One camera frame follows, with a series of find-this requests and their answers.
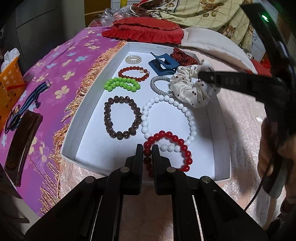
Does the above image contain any green bead bracelet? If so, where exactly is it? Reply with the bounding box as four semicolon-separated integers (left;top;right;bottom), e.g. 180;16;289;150
105;77;141;92

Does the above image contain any blue striped strap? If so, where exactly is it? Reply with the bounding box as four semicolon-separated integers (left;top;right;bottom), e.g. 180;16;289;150
5;79;52;134

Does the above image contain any white dotted scrunchie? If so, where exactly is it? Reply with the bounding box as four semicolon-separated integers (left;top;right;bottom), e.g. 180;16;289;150
170;60;219;108

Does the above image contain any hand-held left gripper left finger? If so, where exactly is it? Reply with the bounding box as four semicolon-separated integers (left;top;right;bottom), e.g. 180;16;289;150
24;144;144;241

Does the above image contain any orange plastic basket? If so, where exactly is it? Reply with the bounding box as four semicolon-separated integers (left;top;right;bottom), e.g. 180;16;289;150
0;56;26;130

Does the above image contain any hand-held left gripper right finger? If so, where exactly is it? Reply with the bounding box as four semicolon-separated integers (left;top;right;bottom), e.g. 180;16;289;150
151;144;269;241

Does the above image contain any white crumpled tissue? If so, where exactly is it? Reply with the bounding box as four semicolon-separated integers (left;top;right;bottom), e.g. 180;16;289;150
1;47;20;71

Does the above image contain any blue hair claw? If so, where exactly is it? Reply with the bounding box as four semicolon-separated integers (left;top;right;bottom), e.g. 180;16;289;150
148;52;180;76

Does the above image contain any clear plastic bag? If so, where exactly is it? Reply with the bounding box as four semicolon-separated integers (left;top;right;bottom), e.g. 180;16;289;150
100;6;137;27

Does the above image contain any purple floral fringed cloth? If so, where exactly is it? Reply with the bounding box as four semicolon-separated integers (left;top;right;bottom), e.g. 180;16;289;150
0;25;129;217

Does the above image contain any red heart-shaped cushion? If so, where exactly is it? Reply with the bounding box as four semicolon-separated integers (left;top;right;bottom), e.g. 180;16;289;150
250;59;272;77

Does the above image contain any red round frilled cushion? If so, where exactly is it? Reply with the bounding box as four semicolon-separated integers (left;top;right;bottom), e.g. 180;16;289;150
102;17;184;44

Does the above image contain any white shallow box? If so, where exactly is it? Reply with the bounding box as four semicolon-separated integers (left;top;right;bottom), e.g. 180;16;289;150
60;41;232;183

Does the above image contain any yellow floral quilt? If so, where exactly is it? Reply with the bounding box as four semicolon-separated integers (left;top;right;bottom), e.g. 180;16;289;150
132;0;258;52

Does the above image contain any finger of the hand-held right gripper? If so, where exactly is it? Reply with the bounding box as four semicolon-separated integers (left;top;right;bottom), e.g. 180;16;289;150
198;70;286;98

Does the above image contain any white bead bracelet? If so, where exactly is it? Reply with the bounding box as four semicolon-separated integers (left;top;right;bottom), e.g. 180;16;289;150
141;95;198;152

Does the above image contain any bright red bead bracelet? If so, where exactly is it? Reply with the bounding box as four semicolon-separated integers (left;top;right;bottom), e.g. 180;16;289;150
143;130;192;177

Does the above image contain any dark brown curved case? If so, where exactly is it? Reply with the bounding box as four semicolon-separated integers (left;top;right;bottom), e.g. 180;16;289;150
5;110;43;187

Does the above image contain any silver rhinestone bracelet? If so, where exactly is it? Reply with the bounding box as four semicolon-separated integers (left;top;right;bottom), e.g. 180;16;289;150
150;75;176;98

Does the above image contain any dark red dotted scrunchie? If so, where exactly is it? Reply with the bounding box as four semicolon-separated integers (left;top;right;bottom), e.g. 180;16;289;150
171;47;200;67

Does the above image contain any brown bead bracelet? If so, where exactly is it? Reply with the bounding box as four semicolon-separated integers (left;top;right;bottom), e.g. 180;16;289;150
104;95;142;139

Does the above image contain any grey cabinet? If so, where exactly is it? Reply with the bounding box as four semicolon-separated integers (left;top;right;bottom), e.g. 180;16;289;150
0;0;93;78

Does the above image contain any person's right hand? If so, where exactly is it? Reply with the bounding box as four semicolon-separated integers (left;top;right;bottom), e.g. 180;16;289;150
257;121;296;209

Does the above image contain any black cable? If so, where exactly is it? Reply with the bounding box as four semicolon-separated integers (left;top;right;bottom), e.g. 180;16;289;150
245;160;272;211

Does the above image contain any amber red bead bracelet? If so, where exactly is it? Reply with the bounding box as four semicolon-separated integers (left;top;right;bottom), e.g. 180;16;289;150
118;66;150;82

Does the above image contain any small pearl hair tie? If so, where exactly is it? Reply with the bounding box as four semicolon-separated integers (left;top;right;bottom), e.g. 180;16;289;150
125;55;142;65

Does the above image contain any white pillow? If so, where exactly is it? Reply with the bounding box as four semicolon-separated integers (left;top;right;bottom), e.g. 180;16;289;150
180;27;258;75

